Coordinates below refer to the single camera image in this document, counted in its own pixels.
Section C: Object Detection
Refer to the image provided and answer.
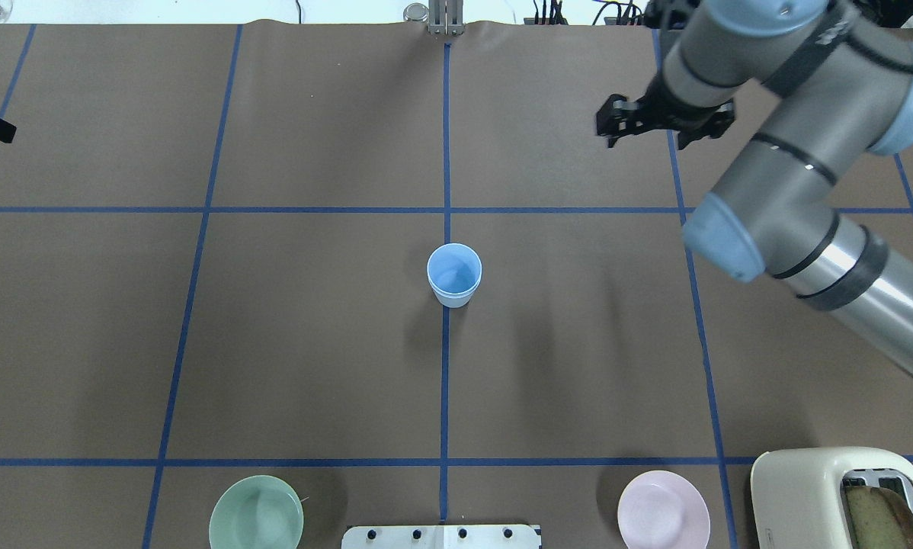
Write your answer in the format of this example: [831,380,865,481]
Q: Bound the bread slice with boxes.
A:
[844,486,913,548]

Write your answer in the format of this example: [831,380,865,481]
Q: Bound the blue cup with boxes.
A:
[426,242,483,296]
[433,288,474,308]

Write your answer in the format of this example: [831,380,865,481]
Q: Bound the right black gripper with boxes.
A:
[595,72,736,150]

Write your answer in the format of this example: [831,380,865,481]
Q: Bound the green bowl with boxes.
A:
[208,475,306,548]

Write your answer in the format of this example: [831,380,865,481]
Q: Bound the pink bowl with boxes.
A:
[617,470,711,548]

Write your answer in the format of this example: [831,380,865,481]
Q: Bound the aluminium frame post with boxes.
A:
[426,0,466,36]

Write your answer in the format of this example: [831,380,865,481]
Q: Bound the cream toaster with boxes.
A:
[750,446,913,548]

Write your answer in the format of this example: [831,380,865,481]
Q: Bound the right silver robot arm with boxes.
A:
[595,1,913,377]

